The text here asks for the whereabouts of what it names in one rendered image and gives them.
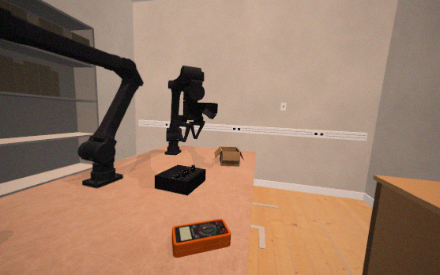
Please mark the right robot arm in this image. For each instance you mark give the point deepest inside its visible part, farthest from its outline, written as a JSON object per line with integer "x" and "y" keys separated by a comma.
{"x": 18, "y": 30}

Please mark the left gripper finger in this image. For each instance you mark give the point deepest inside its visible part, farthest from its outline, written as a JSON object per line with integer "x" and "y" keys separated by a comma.
{"x": 201, "y": 124}
{"x": 186, "y": 125}

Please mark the brown cardboard box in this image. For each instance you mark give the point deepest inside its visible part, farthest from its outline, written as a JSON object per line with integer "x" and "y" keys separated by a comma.
{"x": 233, "y": 154}

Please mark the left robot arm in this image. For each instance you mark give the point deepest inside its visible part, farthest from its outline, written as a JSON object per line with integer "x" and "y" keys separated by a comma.
{"x": 188, "y": 82}

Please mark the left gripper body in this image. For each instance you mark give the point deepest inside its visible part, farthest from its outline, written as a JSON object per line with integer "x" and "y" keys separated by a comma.
{"x": 184, "y": 117}

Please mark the black lighting desk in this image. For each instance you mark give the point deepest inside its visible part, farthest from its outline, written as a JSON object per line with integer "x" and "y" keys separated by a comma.
{"x": 180, "y": 179}

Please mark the orange digital multimeter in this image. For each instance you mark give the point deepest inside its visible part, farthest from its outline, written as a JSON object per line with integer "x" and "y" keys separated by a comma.
{"x": 188, "y": 239}

